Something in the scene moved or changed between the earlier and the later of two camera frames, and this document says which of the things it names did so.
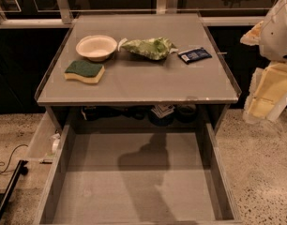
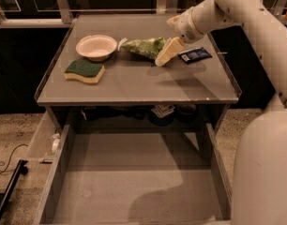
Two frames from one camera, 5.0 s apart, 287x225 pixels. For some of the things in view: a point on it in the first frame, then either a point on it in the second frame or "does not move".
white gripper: (279, 37) → (185, 27)
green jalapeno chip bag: (149, 49) does not move
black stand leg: (21, 169) does not move
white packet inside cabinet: (162, 110) does not move
